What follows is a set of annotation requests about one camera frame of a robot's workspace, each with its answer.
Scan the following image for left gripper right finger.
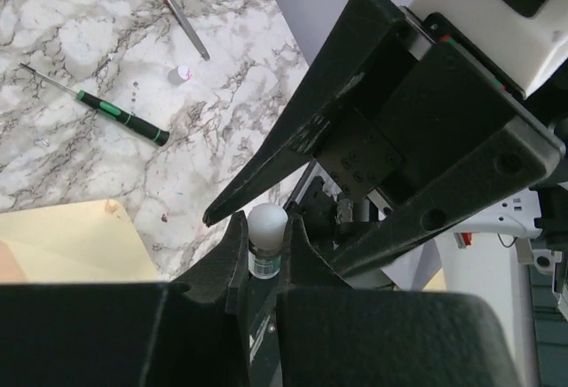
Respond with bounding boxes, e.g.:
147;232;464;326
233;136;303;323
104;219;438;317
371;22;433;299
276;216;519;386

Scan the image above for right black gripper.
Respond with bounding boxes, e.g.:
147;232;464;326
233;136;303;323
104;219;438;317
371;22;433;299
202;0;564;277

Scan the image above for black green marker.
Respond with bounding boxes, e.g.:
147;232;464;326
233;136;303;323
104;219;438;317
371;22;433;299
20;63;170;146

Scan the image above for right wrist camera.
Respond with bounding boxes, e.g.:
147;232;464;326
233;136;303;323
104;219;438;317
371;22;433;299
410;0;567;96

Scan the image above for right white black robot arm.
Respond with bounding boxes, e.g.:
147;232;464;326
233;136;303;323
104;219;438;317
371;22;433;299
203;0;567;386

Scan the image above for white green glue stick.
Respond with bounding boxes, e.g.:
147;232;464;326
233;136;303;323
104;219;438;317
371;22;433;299
247;202;288;280

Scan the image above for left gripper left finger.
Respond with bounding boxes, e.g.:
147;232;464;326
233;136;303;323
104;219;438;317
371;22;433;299
1;212;249;386

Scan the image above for peach paper envelope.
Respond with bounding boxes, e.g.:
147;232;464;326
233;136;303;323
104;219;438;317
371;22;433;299
1;199;158;285

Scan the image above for small white glue cap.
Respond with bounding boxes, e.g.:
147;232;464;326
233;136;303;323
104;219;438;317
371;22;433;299
167;65;193;86

